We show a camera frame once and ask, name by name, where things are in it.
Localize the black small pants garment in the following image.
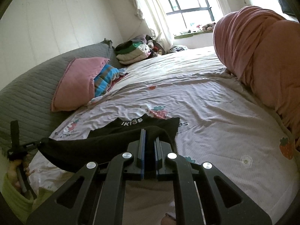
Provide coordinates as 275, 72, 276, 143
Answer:
38, 114, 180, 173

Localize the pile of folded clothes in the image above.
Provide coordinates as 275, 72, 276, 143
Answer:
114, 34, 166, 65

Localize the left hand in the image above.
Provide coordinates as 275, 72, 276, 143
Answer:
7, 160, 31, 194

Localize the right hand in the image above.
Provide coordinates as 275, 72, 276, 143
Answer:
160, 213, 176, 225

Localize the grey quilted headboard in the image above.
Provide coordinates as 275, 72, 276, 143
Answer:
1, 39, 119, 156

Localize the white strawberry print bedsheet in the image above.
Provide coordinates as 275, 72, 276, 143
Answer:
28, 45, 296, 225

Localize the pink pillow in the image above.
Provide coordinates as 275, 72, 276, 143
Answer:
51, 57, 109, 112

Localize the blue striped blanket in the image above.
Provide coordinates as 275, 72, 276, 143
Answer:
94, 64, 125, 97

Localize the rolled pink duvet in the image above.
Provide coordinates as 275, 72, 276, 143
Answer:
213, 6, 299, 148

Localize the green window sill clutter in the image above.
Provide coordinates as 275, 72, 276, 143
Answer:
174, 22, 216, 39

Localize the white curtain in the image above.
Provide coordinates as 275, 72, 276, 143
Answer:
131, 0, 174, 51

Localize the window with dark frame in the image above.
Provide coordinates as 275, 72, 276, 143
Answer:
151, 0, 216, 23

